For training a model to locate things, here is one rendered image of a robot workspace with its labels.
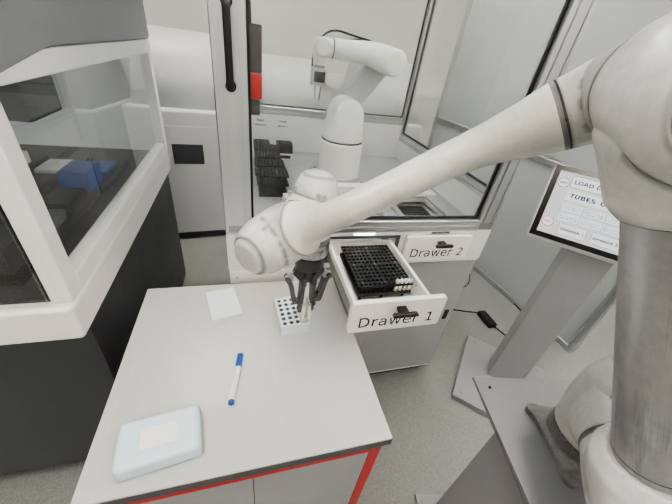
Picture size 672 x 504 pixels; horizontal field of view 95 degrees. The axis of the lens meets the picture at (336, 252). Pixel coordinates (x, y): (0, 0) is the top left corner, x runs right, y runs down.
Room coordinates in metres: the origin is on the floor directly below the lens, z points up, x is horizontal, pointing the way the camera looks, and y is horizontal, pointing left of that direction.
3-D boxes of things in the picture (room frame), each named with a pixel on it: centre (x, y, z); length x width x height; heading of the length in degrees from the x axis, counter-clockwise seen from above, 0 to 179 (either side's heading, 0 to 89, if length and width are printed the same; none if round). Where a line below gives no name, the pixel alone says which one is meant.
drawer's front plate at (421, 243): (1.06, -0.39, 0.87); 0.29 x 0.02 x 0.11; 109
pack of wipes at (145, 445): (0.28, 0.29, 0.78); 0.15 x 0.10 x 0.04; 116
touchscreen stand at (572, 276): (1.13, -1.04, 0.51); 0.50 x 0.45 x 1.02; 155
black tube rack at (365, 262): (0.84, -0.13, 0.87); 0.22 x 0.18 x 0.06; 19
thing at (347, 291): (0.85, -0.13, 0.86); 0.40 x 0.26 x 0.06; 19
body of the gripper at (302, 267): (0.65, 0.06, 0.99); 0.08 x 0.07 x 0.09; 114
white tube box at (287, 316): (0.68, 0.11, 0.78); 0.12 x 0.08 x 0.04; 24
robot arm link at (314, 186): (0.63, 0.07, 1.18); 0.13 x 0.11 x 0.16; 158
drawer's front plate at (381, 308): (0.65, -0.20, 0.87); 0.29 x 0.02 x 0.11; 109
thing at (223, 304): (0.69, 0.32, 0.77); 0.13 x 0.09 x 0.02; 32
